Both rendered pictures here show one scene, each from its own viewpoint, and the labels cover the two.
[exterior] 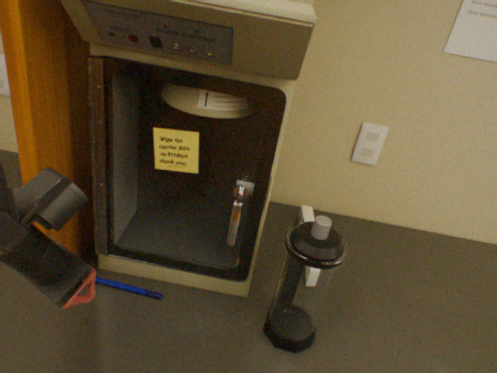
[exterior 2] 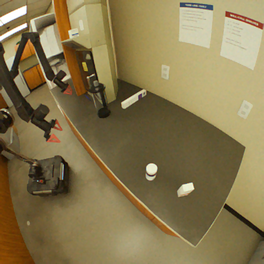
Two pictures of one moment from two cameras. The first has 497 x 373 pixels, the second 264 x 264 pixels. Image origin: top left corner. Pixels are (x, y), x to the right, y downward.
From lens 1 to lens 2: 86 cm
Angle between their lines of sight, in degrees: 42
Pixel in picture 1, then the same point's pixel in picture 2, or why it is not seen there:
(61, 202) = (59, 75)
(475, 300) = (171, 130)
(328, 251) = (92, 88)
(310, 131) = (149, 66)
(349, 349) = (111, 122)
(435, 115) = (183, 63)
